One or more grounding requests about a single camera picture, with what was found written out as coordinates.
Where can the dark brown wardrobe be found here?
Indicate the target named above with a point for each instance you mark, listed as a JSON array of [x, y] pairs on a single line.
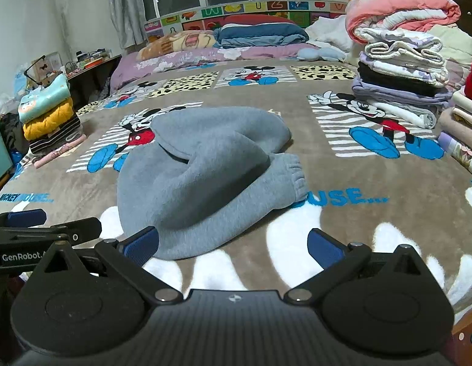
[[466, 7]]

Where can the black folded garment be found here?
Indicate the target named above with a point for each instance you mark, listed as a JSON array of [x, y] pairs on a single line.
[[388, 78]]

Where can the lavender folded sheet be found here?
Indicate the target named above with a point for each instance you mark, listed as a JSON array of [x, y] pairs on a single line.
[[392, 93]]

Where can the light blue folded garment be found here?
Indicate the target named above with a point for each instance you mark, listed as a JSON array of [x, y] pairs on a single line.
[[45, 101]]

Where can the orange cartoon printed pillow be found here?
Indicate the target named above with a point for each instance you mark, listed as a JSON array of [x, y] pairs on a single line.
[[179, 44]]

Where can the red pillow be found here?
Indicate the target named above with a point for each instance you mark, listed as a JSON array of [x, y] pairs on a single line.
[[255, 19]]

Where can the grey curtain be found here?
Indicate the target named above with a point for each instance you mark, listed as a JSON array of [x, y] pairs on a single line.
[[125, 3]]

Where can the cream quilt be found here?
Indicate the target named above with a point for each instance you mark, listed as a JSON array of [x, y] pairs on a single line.
[[459, 42]]

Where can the white folded sheet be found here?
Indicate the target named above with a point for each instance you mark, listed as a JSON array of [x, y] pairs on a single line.
[[407, 61]]

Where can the dark striped folded garment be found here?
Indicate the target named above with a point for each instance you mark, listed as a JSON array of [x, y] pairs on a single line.
[[55, 139]]

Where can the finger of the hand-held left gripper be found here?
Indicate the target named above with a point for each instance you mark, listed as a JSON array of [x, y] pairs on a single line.
[[79, 228], [26, 217]]

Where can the beige folded towel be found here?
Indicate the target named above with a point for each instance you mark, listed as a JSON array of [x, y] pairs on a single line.
[[459, 125]]

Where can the blue folded duvet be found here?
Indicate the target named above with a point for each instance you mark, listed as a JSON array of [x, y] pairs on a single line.
[[259, 34]]

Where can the purple floral quilt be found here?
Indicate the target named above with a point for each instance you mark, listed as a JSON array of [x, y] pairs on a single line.
[[190, 59]]

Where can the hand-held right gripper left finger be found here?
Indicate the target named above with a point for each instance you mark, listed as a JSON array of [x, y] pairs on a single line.
[[139, 246]]

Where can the yellow knit sweater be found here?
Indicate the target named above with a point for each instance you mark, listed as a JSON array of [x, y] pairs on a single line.
[[49, 122]]

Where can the dark wooden desk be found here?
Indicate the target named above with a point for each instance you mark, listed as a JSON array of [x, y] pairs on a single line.
[[95, 76]]

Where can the cream folded cloth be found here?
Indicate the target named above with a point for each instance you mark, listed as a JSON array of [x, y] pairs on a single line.
[[464, 103]]

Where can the cartoon mouse printed blanket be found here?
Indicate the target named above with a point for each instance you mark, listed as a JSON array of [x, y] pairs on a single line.
[[335, 206]]

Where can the grey sweatpants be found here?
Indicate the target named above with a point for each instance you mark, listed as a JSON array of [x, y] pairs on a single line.
[[201, 183]]

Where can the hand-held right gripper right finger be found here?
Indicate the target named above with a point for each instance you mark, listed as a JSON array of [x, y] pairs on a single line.
[[325, 249]]

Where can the clutter on desk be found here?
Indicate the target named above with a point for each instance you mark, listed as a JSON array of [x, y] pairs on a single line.
[[91, 56]]

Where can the pink rolled quilt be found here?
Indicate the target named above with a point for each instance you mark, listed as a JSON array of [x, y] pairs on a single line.
[[396, 3]]

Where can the colourful printed headboard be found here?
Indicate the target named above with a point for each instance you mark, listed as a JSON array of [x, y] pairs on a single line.
[[175, 21]]

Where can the white folded garment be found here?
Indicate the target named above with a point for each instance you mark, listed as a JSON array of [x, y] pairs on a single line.
[[403, 112]]

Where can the pink folded garment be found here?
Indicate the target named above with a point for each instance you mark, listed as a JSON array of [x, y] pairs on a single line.
[[57, 155]]

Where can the white quilt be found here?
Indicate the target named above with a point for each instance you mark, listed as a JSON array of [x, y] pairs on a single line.
[[329, 32]]

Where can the white lavender folded cover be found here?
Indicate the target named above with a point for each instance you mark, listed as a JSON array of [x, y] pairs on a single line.
[[400, 36]]

